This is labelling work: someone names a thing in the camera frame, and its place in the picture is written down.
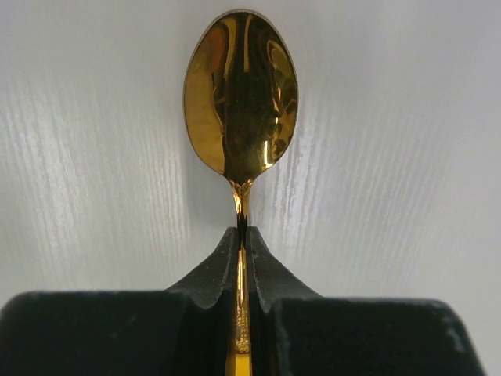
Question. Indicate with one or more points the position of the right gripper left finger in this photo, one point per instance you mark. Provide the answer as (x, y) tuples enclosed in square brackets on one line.
[(183, 330)]

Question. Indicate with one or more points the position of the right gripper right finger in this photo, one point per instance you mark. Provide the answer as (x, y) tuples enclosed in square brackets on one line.
[(296, 331)]

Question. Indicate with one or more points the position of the gold spoon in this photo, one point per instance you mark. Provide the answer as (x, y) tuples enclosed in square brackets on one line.
[(240, 103)]

